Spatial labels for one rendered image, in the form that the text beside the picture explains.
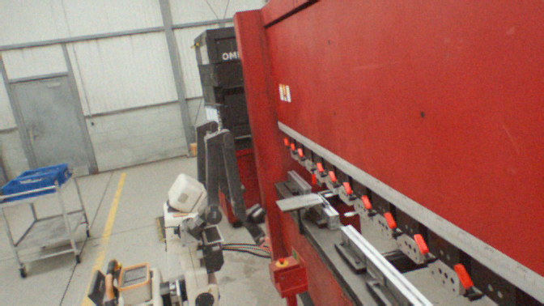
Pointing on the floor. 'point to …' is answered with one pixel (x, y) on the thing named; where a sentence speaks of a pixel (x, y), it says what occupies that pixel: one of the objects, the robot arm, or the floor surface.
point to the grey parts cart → (42, 229)
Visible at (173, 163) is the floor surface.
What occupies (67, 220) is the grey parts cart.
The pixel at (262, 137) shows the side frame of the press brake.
